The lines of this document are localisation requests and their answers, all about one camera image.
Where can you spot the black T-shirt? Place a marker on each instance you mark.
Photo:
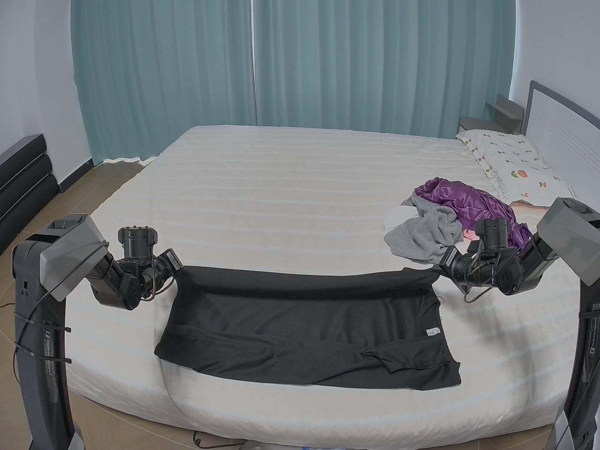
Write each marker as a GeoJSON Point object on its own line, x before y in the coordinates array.
{"type": "Point", "coordinates": [304, 326]}

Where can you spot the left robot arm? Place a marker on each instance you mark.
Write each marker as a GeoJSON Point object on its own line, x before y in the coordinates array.
{"type": "Point", "coordinates": [65, 256]}

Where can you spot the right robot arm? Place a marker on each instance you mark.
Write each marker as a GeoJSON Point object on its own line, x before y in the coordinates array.
{"type": "Point", "coordinates": [567, 237]}

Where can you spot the bed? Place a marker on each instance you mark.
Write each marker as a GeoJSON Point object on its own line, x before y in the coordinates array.
{"type": "Point", "coordinates": [281, 195]}

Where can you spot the white garment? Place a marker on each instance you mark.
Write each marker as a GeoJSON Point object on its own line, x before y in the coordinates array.
{"type": "Point", "coordinates": [398, 216]}

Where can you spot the grey garment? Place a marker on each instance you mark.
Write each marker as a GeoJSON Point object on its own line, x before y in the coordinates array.
{"type": "Point", "coordinates": [422, 237]}

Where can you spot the purple satin garment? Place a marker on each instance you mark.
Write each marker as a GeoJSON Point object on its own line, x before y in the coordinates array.
{"type": "Point", "coordinates": [468, 199]}

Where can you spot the pink garment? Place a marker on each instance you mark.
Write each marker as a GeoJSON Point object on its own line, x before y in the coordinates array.
{"type": "Point", "coordinates": [470, 235]}

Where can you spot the blue-green curtain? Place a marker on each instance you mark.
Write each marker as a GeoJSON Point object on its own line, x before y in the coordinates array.
{"type": "Point", "coordinates": [164, 63]}
{"type": "Point", "coordinates": [384, 49]}

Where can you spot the white printed pillow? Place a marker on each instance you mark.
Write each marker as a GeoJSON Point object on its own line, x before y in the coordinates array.
{"type": "Point", "coordinates": [511, 162]}

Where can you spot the grey bedside table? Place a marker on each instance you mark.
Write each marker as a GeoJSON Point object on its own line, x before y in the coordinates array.
{"type": "Point", "coordinates": [505, 110]}

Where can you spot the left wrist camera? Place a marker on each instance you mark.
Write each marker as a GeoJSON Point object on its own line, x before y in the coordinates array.
{"type": "Point", "coordinates": [173, 261]}

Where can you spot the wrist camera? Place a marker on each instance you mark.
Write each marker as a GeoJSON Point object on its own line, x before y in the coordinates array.
{"type": "Point", "coordinates": [449, 258]}
{"type": "Point", "coordinates": [173, 261]}

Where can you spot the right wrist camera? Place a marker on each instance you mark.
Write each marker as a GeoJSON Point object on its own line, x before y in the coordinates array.
{"type": "Point", "coordinates": [449, 258]}

